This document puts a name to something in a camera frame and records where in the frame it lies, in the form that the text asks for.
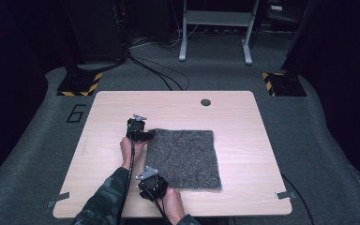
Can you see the white metal desk frame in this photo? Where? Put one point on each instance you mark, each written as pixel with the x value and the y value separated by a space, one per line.
pixel 215 18

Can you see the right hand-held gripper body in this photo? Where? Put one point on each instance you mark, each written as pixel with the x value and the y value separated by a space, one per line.
pixel 153 186

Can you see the grey tape strip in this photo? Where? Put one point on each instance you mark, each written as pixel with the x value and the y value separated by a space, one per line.
pixel 59 198
pixel 286 195

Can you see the person's right hand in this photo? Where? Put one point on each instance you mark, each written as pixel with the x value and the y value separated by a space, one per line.
pixel 173 204

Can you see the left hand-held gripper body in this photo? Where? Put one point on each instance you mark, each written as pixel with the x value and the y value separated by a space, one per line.
pixel 135 128

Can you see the black stand base yellow stripes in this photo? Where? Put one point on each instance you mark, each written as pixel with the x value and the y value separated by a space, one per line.
pixel 286 84
pixel 78 84

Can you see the black cabinet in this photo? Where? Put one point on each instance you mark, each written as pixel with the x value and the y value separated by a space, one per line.
pixel 97 28

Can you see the grey felt cloth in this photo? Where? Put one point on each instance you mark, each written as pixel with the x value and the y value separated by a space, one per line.
pixel 184 159

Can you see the person's left hand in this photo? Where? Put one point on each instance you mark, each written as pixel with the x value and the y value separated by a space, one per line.
pixel 130 153

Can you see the dark round table grommet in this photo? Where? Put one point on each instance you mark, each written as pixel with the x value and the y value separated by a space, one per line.
pixel 205 102

